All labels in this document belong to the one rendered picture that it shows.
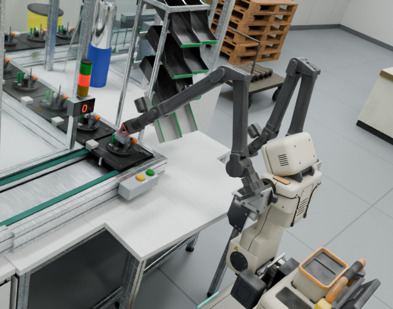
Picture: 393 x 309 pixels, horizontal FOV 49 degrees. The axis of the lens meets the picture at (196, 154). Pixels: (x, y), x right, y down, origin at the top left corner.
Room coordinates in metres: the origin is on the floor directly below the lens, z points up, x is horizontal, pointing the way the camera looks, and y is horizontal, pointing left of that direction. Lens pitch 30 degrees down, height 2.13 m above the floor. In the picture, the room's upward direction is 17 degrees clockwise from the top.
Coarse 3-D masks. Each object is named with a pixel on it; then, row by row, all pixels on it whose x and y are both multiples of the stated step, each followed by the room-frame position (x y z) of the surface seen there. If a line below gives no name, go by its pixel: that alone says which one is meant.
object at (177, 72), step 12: (156, 36) 2.08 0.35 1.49; (168, 36) 2.21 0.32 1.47; (156, 48) 2.07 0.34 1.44; (168, 48) 2.16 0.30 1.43; (180, 48) 2.15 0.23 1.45; (168, 60) 2.08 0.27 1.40; (180, 60) 2.14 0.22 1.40; (168, 72) 2.00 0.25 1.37; (180, 72) 2.06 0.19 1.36; (192, 72) 2.08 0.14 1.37
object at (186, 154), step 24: (96, 96) 2.54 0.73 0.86; (168, 144) 2.22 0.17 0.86; (192, 144) 2.30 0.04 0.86; (216, 144) 2.40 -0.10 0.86; (168, 168) 1.97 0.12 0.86; (192, 168) 2.04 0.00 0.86; (144, 192) 1.70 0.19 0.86; (96, 216) 1.43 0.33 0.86; (48, 240) 1.22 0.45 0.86; (72, 240) 1.26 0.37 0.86; (24, 264) 1.08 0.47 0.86
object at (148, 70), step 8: (152, 56) 2.15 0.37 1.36; (144, 64) 2.11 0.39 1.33; (152, 64) 2.20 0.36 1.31; (160, 64) 2.22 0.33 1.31; (144, 72) 2.10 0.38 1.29; (160, 72) 2.19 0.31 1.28; (160, 80) 2.13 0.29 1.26; (168, 80) 2.17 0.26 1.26; (160, 88) 2.08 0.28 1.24; (168, 88) 2.12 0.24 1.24; (176, 88) 2.13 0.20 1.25; (160, 96) 2.01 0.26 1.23; (168, 96) 2.07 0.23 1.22
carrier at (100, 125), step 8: (80, 120) 1.96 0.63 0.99; (88, 120) 1.95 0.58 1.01; (80, 128) 1.88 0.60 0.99; (88, 128) 1.90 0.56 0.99; (96, 128) 1.93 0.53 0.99; (104, 128) 1.98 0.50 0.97; (112, 128) 2.01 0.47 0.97; (80, 136) 1.84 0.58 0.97; (88, 136) 1.86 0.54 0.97; (96, 136) 1.88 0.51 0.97; (104, 136) 1.91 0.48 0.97
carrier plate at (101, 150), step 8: (104, 144) 1.83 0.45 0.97; (136, 144) 1.92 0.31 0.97; (96, 152) 1.74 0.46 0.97; (104, 152) 1.76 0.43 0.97; (136, 152) 1.85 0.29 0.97; (144, 152) 1.87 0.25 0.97; (104, 160) 1.72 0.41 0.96; (112, 160) 1.72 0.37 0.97; (120, 160) 1.74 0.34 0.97; (128, 160) 1.76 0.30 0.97; (136, 160) 1.78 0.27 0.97; (144, 160) 1.82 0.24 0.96; (120, 168) 1.68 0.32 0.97; (128, 168) 1.72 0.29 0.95
